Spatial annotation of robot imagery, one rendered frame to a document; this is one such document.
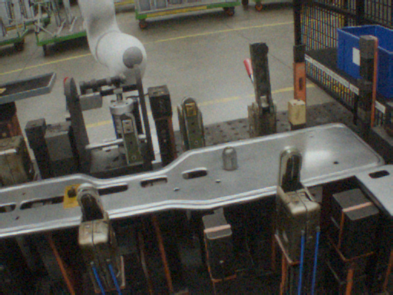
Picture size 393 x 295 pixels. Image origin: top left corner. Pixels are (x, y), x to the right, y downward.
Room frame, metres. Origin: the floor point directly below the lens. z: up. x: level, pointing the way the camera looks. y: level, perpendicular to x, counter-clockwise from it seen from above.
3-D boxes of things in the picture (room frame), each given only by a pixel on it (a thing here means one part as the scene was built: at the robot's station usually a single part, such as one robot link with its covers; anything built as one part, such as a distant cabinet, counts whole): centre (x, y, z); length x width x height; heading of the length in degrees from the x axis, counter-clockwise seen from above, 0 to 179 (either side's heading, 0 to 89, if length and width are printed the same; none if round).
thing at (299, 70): (0.95, -0.27, 0.95); 0.03 x 0.01 x 0.50; 97
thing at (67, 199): (0.72, 0.27, 1.01); 0.08 x 0.04 x 0.01; 8
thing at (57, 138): (0.92, 0.33, 0.89); 0.13 x 0.11 x 0.38; 7
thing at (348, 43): (1.11, -0.59, 1.09); 0.30 x 0.17 x 0.13; 8
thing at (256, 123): (0.95, -0.17, 0.88); 0.07 x 0.06 x 0.35; 7
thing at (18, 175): (0.86, 0.45, 0.89); 0.13 x 0.11 x 0.38; 7
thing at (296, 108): (0.92, -0.25, 0.88); 0.04 x 0.04 x 0.36; 7
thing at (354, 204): (0.60, -0.29, 0.84); 0.11 x 0.10 x 0.28; 7
